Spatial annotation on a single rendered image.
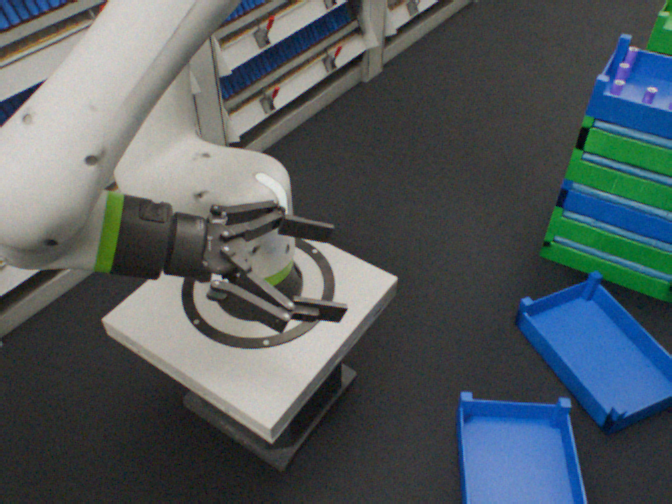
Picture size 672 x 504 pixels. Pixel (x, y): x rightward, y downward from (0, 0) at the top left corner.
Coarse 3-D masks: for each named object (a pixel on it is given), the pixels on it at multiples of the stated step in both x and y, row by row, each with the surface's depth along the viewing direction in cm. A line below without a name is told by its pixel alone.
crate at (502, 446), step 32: (480, 416) 130; (512, 416) 129; (544, 416) 128; (480, 448) 125; (512, 448) 125; (544, 448) 125; (480, 480) 121; (512, 480) 121; (544, 480) 121; (576, 480) 117
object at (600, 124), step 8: (600, 120) 132; (600, 128) 132; (608, 128) 131; (616, 128) 130; (624, 128) 130; (624, 136) 132; (632, 136) 130; (640, 136) 129; (648, 136) 128; (656, 136) 128; (656, 144) 129; (664, 144) 128
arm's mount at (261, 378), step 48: (144, 288) 111; (192, 288) 110; (336, 288) 110; (384, 288) 110; (144, 336) 104; (192, 336) 104; (240, 336) 103; (288, 336) 103; (336, 336) 103; (192, 384) 100; (240, 384) 98; (288, 384) 97
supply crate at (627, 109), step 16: (624, 48) 137; (608, 64) 134; (640, 64) 139; (656, 64) 137; (608, 80) 126; (624, 80) 139; (640, 80) 139; (656, 80) 139; (592, 96) 128; (608, 96) 126; (624, 96) 135; (640, 96) 135; (656, 96) 135; (592, 112) 130; (608, 112) 128; (624, 112) 127; (640, 112) 125; (656, 112) 124; (640, 128) 127; (656, 128) 126
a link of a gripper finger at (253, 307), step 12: (216, 288) 74; (228, 288) 75; (240, 288) 75; (216, 300) 76; (228, 300) 76; (240, 300) 75; (252, 300) 75; (252, 312) 76; (264, 312) 75; (276, 312) 75; (264, 324) 76
